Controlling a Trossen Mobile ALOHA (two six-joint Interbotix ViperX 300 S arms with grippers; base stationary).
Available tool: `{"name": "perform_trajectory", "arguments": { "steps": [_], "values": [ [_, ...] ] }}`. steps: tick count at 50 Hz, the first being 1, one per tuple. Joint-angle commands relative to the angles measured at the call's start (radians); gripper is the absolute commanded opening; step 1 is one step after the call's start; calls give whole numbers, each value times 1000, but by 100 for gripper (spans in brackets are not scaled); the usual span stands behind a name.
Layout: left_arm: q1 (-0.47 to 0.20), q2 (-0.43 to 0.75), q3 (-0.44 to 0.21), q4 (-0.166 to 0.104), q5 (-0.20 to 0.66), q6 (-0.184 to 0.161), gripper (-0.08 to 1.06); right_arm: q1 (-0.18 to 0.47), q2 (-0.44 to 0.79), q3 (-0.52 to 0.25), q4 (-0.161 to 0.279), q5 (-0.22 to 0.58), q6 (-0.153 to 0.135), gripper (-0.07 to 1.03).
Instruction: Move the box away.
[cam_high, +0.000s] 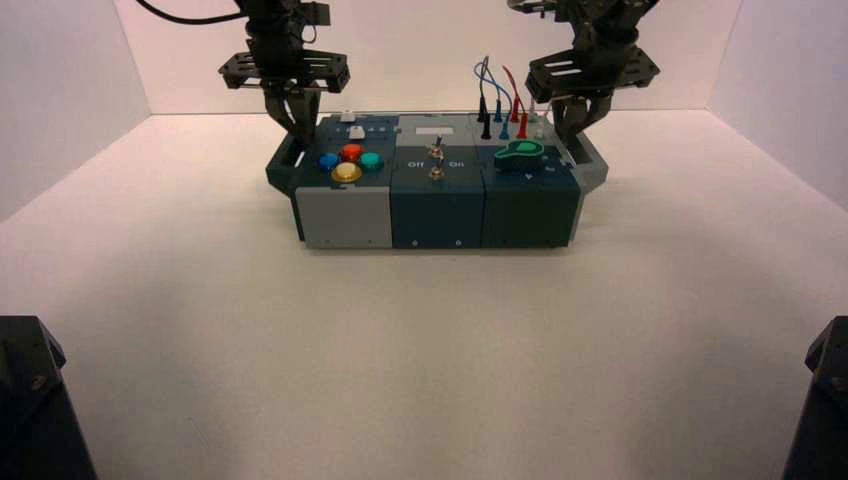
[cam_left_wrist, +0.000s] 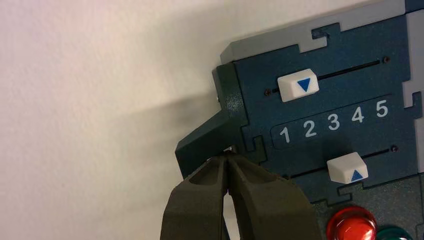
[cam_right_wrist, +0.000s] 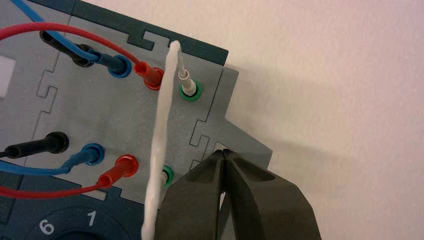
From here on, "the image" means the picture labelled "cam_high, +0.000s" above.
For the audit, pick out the metal toggle switch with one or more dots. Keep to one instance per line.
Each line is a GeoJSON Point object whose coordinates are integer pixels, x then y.
{"type": "Point", "coordinates": [435, 173]}
{"type": "Point", "coordinates": [436, 147]}

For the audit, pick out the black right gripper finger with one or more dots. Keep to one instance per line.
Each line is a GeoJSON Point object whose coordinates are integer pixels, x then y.
{"type": "Point", "coordinates": [575, 129]}
{"type": "Point", "coordinates": [598, 109]}

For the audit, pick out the orange push button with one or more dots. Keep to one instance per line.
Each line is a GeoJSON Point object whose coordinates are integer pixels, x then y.
{"type": "Point", "coordinates": [351, 152]}

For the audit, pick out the grey and teal task box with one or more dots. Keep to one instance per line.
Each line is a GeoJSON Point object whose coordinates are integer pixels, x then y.
{"type": "Point", "coordinates": [437, 212]}

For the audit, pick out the green rotary selector knob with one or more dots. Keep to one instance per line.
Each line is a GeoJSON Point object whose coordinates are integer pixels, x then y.
{"type": "Point", "coordinates": [520, 159]}

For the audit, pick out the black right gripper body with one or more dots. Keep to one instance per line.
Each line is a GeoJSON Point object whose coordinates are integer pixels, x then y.
{"type": "Point", "coordinates": [596, 66]}

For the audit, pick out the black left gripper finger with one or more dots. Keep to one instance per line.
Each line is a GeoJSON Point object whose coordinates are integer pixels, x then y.
{"type": "Point", "coordinates": [309, 106]}
{"type": "Point", "coordinates": [283, 109]}

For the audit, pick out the teal push button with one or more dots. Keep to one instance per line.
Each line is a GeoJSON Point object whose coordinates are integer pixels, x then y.
{"type": "Point", "coordinates": [372, 161]}

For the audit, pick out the white slider knob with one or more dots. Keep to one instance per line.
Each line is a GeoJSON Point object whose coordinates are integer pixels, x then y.
{"type": "Point", "coordinates": [356, 133]}
{"type": "Point", "coordinates": [348, 117]}

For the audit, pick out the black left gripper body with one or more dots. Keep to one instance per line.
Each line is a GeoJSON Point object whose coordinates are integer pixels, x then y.
{"type": "Point", "coordinates": [278, 66]}

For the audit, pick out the blue push button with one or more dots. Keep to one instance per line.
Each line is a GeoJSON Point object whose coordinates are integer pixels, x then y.
{"type": "Point", "coordinates": [328, 162]}

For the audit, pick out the yellow push button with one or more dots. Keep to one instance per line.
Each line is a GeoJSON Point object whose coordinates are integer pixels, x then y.
{"type": "Point", "coordinates": [346, 173]}

